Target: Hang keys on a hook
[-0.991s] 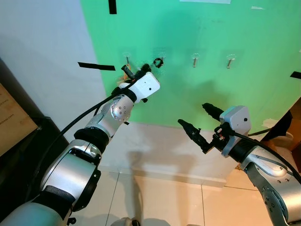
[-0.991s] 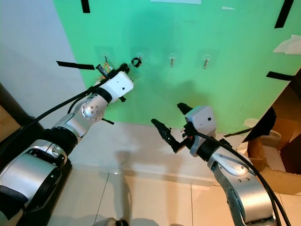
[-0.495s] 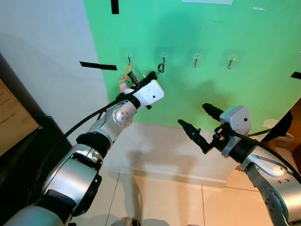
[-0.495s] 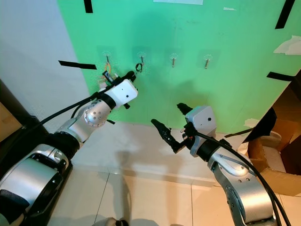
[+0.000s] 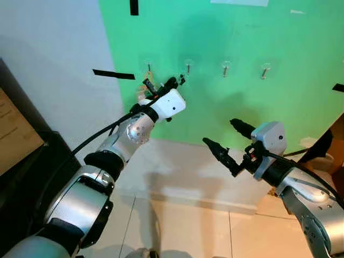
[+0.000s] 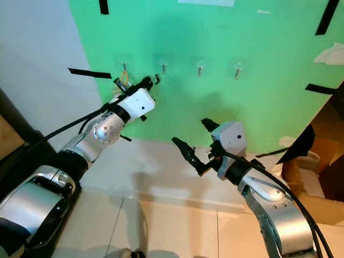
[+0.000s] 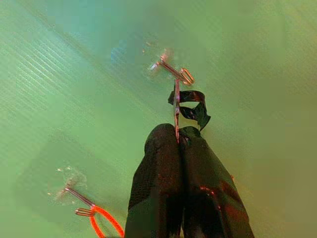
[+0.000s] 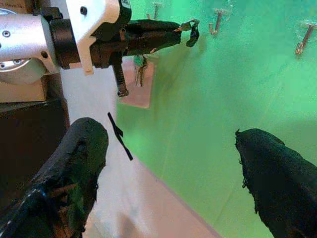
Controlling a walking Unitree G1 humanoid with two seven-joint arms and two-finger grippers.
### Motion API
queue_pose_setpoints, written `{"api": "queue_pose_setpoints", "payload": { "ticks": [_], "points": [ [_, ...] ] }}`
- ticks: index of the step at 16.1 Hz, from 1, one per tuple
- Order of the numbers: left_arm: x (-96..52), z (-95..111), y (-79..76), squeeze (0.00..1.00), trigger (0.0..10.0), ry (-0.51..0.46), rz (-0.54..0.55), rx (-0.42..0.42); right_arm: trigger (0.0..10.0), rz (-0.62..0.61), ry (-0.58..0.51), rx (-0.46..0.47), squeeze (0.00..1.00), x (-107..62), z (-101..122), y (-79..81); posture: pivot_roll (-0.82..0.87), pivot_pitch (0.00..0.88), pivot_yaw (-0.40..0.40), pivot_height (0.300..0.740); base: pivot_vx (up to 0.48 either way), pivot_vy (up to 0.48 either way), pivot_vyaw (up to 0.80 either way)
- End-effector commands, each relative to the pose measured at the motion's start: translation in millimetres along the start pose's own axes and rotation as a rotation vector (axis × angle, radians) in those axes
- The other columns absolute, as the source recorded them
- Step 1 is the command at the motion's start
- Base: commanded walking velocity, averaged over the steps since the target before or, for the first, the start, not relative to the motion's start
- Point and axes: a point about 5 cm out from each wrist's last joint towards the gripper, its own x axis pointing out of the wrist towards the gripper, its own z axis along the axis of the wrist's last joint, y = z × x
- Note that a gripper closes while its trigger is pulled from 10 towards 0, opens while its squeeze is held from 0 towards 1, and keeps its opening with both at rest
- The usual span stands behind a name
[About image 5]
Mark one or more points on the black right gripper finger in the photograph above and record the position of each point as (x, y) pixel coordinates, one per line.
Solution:
(243, 129)
(221, 154)

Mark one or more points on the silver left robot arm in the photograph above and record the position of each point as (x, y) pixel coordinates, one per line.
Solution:
(80, 209)

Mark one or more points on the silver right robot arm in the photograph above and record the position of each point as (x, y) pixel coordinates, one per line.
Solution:
(317, 226)

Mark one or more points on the black tape strip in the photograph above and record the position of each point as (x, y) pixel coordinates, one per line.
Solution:
(113, 74)
(134, 6)
(338, 87)

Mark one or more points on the white round container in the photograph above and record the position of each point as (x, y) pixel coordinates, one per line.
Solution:
(325, 161)

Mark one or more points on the green backdrop sheet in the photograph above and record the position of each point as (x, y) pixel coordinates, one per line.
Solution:
(242, 43)

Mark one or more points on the brown cardboard box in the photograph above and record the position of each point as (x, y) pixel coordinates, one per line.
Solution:
(337, 145)

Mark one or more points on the grey robot foot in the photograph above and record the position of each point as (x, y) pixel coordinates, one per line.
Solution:
(142, 253)

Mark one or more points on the small white tape scrap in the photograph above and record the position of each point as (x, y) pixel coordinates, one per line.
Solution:
(296, 11)

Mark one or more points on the beige board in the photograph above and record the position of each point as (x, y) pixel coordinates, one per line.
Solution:
(16, 129)

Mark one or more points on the black cabinet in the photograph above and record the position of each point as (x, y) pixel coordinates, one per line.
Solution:
(16, 193)

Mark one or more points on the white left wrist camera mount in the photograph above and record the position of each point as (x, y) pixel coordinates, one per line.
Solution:
(169, 105)

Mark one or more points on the clear wall hook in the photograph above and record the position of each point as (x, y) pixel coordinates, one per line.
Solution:
(149, 67)
(226, 69)
(265, 71)
(188, 67)

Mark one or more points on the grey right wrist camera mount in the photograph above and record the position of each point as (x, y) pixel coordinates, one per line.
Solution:
(271, 137)

